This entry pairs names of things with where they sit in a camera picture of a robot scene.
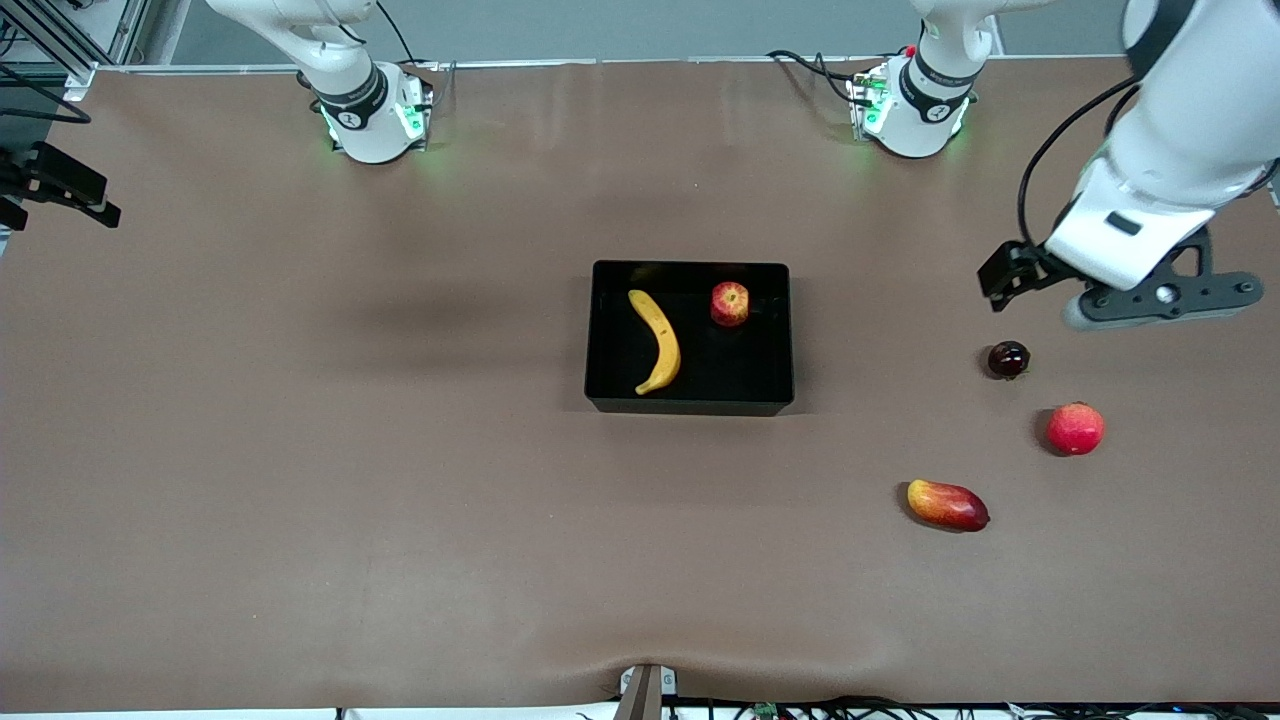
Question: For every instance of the red yellow striped apple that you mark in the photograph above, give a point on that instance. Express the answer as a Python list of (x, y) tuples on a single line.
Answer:
[(730, 304)]

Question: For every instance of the black plastic box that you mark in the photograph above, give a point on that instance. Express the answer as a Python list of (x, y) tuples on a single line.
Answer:
[(740, 370)]

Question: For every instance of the yellow banana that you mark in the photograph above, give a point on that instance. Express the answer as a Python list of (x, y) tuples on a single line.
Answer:
[(665, 345)]

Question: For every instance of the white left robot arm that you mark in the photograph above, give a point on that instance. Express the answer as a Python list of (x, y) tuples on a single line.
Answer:
[(1200, 100)]

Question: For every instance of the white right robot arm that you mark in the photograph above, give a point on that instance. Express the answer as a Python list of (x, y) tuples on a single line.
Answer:
[(360, 130)]

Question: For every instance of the dark purple plum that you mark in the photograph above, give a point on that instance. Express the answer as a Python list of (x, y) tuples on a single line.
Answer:
[(1008, 360)]

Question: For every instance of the red yellow mango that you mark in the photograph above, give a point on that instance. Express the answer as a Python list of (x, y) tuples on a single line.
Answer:
[(945, 505)]

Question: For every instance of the brown table cover mat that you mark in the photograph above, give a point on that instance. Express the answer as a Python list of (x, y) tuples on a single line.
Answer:
[(400, 500)]

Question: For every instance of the aluminium frame structure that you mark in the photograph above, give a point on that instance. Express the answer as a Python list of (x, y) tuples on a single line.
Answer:
[(110, 30)]

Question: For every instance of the silver table edge rail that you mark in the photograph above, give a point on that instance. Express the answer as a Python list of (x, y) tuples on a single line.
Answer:
[(520, 63)]

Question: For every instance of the metal camera bracket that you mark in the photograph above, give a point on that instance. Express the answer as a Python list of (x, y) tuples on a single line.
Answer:
[(640, 695)]

